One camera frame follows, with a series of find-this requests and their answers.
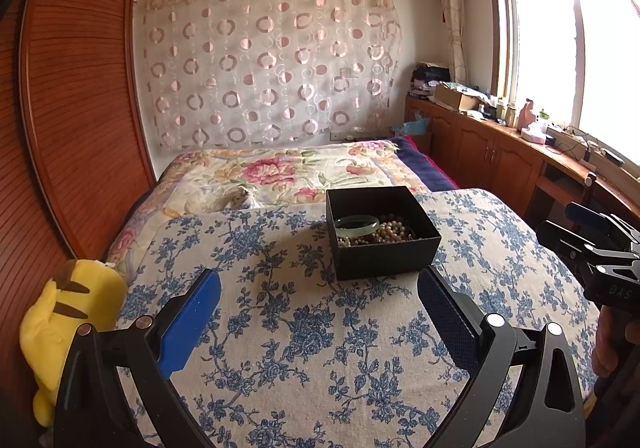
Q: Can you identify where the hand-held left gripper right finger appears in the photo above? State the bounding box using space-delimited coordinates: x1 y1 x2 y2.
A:
417 265 587 448

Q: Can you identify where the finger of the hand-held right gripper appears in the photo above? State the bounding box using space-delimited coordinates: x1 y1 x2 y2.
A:
536 221 640 275
565 202 640 244

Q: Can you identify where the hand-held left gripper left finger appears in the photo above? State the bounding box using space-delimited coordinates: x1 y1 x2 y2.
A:
52 269 222 448

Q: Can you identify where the black square box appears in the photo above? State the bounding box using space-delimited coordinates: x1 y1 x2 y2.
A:
326 186 442 281

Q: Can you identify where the brown wooden bead bracelet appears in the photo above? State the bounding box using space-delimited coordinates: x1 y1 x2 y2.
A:
338 213 431 247

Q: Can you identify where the pale green jade bangle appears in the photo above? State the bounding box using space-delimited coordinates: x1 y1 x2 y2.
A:
334 214 381 236

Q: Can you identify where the person's right hand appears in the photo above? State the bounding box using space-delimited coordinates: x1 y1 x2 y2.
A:
592 303 640 379

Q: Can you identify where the black chair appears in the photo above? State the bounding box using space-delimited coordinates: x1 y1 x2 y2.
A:
535 171 601 229

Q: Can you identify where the white power strip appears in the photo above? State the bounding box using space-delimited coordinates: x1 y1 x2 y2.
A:
547 125 626 166

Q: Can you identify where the blue floral bedsheet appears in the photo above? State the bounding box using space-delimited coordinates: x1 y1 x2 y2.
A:
115 188 601 448

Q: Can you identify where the pink figurine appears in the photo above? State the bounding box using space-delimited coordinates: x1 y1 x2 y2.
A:
518 98 538 129

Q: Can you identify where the brown wooden cabinet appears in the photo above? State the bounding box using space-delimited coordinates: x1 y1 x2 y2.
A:
404 96 640 229

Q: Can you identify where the yellow plush toy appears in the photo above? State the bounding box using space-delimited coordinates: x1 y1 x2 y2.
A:
19 258 128 429

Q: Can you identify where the dark blue red blanket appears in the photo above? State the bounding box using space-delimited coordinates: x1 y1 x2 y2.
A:
390 135 461 194

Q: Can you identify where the pink floral quilt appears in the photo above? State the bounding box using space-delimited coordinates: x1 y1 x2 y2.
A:
105 138 431 269

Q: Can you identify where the cardboard box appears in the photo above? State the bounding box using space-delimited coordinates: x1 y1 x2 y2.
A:
434 82 488 112

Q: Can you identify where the wooden framed window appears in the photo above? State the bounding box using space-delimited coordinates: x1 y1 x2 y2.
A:
482 0 640 179

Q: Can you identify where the blue plastic bag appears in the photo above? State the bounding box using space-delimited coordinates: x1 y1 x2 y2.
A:
392 111 433 136

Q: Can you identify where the pile of dark clothes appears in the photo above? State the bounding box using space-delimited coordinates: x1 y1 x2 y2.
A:
410 62 451 99

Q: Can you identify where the beige window curtain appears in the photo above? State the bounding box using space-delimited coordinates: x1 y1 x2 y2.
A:
431 0 468 84

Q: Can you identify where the sheer circle pattern curtain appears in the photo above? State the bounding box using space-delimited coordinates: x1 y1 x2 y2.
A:
132 0 403 151

